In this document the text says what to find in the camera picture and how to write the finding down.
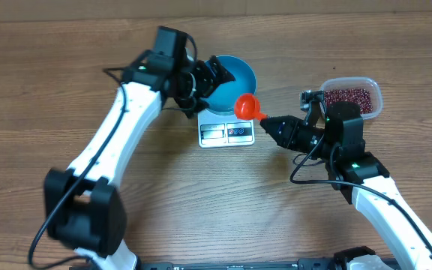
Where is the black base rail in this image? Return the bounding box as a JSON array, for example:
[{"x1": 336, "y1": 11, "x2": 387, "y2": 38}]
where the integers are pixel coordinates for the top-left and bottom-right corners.
[{"x1": 69, "y1": 247, "x2": 403, "y2": 270}]

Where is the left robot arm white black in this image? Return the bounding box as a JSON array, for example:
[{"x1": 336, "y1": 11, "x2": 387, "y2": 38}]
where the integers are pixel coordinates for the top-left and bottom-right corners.
[{"x1": 28, "y1": 26, "x2": 236, "y2": 269}]

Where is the white digital kitchen scale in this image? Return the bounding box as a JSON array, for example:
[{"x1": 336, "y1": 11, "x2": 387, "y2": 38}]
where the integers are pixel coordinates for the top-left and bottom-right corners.
[{"x1": 197, "y1": 109, "x2": 255, "y2": 149}]

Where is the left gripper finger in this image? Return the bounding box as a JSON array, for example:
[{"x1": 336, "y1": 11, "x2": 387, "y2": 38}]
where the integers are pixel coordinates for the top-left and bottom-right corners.
[
  {"x1": 196, "y1": 80, "x2": 220, "y2": 99},
  {"x1": 208, "y1": 55, "x2": 236, "y2": 85}
]

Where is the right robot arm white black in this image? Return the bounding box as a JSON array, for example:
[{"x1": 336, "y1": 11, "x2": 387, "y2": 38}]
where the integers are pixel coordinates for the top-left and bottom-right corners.
[{"x1": 260, "y1": 102, "x2": 432, "y2": 269}]

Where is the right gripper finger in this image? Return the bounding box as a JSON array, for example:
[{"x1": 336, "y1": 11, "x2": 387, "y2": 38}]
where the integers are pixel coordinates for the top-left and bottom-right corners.
[
  {"x1": 259, "y1": 115, "x2": 299, "y2": 128},
  {"x1": 263, "y1": 125, "x2": 287, "y2": 147}
]

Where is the red measuring scoop blue handle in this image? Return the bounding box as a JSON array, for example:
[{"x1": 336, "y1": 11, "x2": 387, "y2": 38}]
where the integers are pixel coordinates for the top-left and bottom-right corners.
[{"x1": 234, "y1": 93, "x2": 268, "y2": 121}]

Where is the teal bowl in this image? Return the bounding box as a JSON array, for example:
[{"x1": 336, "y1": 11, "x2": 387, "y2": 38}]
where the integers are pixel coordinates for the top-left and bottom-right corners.
[{"x1": 203, "y1": 55, "x2": 257, "y2": 116}]

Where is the clear plastic container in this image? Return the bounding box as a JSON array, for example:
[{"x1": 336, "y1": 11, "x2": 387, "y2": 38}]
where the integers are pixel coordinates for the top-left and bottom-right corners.
[{"x1": 319, "y1": 76, "x2": 383, "y2": 119}]

